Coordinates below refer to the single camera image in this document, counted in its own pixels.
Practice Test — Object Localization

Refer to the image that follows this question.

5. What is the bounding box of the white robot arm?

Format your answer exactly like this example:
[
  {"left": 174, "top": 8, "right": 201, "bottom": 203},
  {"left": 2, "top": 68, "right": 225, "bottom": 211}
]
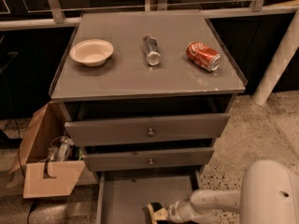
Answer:
[{"left": 148, "top": 160, "right": 299, "bottom": 224}]

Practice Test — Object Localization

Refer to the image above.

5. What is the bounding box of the grey bottom drawer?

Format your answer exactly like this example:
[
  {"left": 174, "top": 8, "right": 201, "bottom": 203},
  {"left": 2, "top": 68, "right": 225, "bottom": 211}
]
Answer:
[{"left": 95, "top": 167, "right": 200, "bottom": 224}]

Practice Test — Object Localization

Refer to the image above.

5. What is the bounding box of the white diagonal pole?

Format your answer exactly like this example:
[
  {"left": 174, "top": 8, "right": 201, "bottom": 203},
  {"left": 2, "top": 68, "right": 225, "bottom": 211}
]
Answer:
[{"left": 252, "top": 10, "right": 299, "bottom": 105}]

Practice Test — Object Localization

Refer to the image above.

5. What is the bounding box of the black floor cable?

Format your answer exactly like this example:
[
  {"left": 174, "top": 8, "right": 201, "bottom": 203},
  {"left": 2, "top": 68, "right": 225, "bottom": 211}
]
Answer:
[{"left": 1, "top": 87, "right": 38, "bottom": 224}]

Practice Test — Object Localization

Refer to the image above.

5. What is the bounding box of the green yellow sponge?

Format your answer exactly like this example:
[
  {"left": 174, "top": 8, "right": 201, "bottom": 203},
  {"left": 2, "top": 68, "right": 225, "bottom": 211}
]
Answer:
[{"left": 147, "top": 203, "right": 163, "bottom": 224}]

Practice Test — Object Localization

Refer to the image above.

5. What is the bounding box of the silver slim can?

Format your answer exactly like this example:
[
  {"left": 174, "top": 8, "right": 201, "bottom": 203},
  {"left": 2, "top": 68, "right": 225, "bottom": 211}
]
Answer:
[{"left": 142, "top": 35, "right": 161, "bottom": 66}]

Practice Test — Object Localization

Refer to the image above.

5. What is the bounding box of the grey drawer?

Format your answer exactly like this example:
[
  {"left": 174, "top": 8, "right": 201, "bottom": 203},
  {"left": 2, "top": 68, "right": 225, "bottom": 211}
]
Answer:
[
  {"left": 95, "top": 167, "right": 200, "bottom": 224},
  {"left": 65, "top": 113, "right": 230, "bottom": 147},
  {"left": 83, "top": 147, "right": 214, "bottom": 172}
]

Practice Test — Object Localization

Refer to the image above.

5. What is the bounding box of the grey middle drawer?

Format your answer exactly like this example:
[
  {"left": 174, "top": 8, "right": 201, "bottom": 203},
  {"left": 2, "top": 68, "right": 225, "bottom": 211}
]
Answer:
[{"left": 83, "top": 147, "right": 214, "bottom": 172}]

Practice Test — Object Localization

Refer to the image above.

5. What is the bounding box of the metal railing frame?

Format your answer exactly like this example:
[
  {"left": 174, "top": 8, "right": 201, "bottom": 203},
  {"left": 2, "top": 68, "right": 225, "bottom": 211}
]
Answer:
[{"left": 0, "top": 0, "right": 299, "bottom": 31}]

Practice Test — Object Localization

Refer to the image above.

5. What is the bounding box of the clear plastic bottle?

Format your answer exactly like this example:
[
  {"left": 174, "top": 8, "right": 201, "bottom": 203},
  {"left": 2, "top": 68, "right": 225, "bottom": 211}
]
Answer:
[{"left": 48, "top": 136, "right": 74, "bottom": 161}]

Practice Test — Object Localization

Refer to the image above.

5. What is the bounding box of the grey drawer cabinet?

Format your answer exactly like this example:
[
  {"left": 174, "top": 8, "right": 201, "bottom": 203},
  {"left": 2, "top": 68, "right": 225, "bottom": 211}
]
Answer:
[{"left": 49, "top": 9, "right": 248, "bottom": 173}]

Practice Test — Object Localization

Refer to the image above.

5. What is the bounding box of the red cola can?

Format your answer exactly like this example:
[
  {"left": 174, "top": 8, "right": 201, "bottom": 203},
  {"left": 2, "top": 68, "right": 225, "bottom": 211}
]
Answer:
[{"left": 186, "top": 41, "right": 221, "bottom": 72}]

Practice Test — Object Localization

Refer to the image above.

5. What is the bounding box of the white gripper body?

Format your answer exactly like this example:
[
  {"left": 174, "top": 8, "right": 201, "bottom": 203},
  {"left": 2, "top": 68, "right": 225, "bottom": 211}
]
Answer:
[{"left": 166, "top": 201, "right": 186, "bottom": 223}]

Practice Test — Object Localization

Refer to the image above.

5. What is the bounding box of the cardboard box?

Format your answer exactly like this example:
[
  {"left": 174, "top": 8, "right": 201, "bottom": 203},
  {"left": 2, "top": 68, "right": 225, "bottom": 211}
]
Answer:
[{"left": 9, "top": 102, "right": 97, "bottom": 199}]

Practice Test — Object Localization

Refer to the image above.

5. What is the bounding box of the white paper bowl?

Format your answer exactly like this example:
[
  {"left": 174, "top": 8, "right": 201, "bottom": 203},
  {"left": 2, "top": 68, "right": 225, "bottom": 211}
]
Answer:
[{"left": 69, "top": 39, "right": 114, "bottom": 67}]

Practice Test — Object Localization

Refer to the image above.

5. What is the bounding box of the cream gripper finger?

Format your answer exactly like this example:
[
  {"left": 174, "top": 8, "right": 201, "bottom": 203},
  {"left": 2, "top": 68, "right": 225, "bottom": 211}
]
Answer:
[{"left": 152, "top": 208, "right": 168, "bottom": 224}]

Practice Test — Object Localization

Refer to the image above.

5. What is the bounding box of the grey top drawer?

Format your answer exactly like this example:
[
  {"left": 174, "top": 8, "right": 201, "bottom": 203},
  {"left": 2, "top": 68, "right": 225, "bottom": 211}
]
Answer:
[{"left": 65, "top": 113, "right": 230, "bottom": 147}]

